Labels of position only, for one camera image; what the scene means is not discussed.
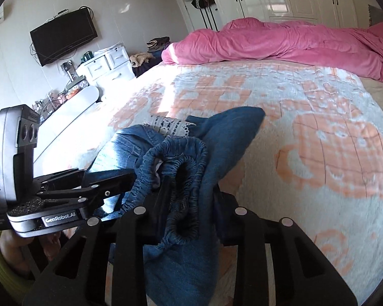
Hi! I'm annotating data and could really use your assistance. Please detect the clear container with snacks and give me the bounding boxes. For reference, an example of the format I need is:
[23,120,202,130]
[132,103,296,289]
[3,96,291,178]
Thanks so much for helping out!
[65,79,90,99]

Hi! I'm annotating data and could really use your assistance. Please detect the blue denim pants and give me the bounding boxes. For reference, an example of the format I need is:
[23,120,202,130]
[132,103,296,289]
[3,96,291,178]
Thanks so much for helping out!
[86,106,265,306]

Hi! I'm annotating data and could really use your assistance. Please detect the grey headboard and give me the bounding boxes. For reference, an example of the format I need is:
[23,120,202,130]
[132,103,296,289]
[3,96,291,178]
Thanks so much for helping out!
[368,5,383,28]

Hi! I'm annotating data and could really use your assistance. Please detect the white door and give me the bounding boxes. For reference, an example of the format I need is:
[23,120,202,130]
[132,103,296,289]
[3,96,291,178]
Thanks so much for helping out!
[169,0,233,34]

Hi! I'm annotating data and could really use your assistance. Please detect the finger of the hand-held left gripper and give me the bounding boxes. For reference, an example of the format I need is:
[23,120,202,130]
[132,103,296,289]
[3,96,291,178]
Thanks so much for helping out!
[37,183,135,223]
[82,169,138,188]

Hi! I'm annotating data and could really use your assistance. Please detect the black wall television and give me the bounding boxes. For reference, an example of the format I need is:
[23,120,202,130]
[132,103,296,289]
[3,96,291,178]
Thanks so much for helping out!
[30,9,98,67]

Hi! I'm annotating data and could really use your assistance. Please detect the desk clutter of jars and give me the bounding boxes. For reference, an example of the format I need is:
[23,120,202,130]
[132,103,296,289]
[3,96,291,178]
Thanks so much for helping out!
[32,89,67,124]

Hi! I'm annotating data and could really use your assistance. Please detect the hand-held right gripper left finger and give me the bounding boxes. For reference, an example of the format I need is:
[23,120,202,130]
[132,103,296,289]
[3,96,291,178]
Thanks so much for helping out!
[22,178,173,306]

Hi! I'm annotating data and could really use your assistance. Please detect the person's left hand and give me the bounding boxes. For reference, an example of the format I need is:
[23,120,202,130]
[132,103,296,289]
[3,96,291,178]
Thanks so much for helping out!
[0,229,64,275]

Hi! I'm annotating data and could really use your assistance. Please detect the dark brown clothes pile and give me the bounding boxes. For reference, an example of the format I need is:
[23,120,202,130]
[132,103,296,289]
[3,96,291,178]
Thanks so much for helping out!
[146,36,171,54]

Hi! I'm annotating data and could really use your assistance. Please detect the beige bed sheet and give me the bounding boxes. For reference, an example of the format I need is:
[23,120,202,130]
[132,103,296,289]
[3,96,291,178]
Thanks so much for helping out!
[361,78,383,157]

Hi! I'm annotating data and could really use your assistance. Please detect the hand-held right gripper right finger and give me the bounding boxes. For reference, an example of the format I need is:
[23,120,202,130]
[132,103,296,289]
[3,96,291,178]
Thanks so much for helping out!
[214,190,358,306]

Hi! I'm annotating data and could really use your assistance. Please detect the hanging black straps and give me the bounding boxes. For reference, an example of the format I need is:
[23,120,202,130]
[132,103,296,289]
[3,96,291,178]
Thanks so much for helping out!
[200,6,218,31]

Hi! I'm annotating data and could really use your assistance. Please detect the pink duvet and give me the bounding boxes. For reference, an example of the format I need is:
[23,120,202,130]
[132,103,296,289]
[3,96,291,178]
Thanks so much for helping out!
[161,17,383,89]

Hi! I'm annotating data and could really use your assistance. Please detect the white bed footboard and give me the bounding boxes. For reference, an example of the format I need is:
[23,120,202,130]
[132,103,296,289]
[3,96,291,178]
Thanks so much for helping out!
[33,85,100,164]

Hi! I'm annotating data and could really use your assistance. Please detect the white drawer cabinet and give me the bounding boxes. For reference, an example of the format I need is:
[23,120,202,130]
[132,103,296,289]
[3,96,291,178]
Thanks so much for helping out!
[76,45,136,87]

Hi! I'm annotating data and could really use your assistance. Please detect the peach and white printed blanket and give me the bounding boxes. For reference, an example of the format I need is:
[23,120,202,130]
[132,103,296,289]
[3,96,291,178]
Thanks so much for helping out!
[33,63,383,306]

